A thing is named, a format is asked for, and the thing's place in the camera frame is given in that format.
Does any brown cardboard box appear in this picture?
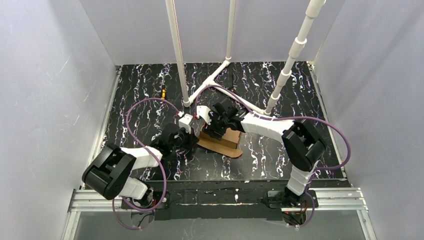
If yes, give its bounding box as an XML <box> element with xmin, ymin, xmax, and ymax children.
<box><xmin>197</xmin><ymin>128</ymin><xmax>243</xmax><ymax>158</ymax></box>

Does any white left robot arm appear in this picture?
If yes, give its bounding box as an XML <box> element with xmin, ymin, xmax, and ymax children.
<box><xmin>81</xmin><ymin>123</ymin><xmax>199</xmax><ymax>200</ymax></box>

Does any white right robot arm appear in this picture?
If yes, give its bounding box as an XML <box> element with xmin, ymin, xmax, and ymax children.
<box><xmin>196</xmin><ymin>100</ymin><xmax>328</xmax><ymax>197</ymax></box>

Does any orange yellow black screwdriver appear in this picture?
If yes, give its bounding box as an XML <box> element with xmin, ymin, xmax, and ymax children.
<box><xmin>160</xmin><ymin>88</ymin><xmax>167</xmax><ymax>100</ymax></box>

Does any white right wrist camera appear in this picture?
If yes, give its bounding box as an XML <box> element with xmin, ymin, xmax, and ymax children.
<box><xmin>195</xmin><ymin>105</ymin><xmax>212</xmax><ymax>125</ymax></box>

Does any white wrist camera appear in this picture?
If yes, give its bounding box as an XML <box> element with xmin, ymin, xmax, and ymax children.
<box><xmin>195</xmin><ymin>105</ymin><xmax>212</xmax><ymax>125</ymax></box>
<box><xmin>178</xmin><ymin>113</ymin><xmax>194</xmax><ymax>134</ymax></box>

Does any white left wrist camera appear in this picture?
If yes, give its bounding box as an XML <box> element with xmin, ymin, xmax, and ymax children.
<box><xmin>178</xmin><ymin>113</ymin><xmax>194</xmax><ymax>134</ymax></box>

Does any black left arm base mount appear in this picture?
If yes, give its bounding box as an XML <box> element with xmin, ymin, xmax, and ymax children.
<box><xmin>120</xmin><ymin>190</ymin><xmax>171</xmax><ymax>213</ymax></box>

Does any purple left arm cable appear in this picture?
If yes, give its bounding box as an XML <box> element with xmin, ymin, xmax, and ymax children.
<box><xmin>111</xmin><ymin>97</ymin><xmax>181</xmax><ymax>231</ymax></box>

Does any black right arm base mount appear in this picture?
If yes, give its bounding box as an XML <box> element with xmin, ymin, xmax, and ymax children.
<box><xmin>258</xmin><ymin>188</ymin><xmax>319</xmax><ymax>209</ymax></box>

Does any white PVC pipe frame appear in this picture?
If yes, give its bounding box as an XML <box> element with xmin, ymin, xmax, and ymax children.
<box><xmin>164</xmin><ymin>0</ymin><xmax>327</xmax><ymax>117</ymax></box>

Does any aluminium rail frame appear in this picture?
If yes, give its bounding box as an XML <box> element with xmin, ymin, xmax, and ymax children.
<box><xmin>62</xmin><ymin>61</ymin><xmax>373</xmax><ymax>240</ymax></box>

